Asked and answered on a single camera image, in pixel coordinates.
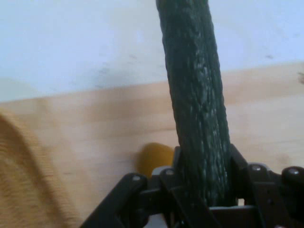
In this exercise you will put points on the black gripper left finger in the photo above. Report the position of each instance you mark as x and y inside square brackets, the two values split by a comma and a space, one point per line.
[133, 190]

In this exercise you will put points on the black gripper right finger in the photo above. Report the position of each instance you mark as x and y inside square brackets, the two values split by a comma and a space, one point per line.
[266, 187]

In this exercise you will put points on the dark green cucumber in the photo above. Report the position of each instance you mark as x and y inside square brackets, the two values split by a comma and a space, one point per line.
[197, 95]

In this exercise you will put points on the brown toy potato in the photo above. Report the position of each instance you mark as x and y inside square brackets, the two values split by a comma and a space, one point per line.
[155, 158]

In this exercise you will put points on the bamboo cutting board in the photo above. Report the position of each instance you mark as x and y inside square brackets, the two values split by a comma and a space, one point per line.
[107, 123]

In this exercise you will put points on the woven wicker basket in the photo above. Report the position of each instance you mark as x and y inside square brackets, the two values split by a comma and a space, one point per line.
[26, 171]

